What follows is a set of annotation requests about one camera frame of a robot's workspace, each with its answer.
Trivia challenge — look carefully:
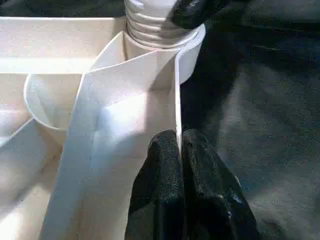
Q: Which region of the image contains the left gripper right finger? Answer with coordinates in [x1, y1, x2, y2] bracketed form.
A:
[182, 127, 261, 240]

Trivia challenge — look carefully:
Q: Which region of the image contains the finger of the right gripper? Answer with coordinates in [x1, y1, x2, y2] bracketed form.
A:
[171, 0, 232, 30]

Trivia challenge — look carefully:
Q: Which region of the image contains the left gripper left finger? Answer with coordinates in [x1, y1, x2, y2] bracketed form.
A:
[125, 130, 187, 240]

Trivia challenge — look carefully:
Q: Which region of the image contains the white plastic table leg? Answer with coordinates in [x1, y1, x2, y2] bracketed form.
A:
[124, 0, 201, 50]

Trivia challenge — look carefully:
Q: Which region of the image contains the white plastic table top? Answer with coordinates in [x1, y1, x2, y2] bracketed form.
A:
[0, 16, 206, 240]

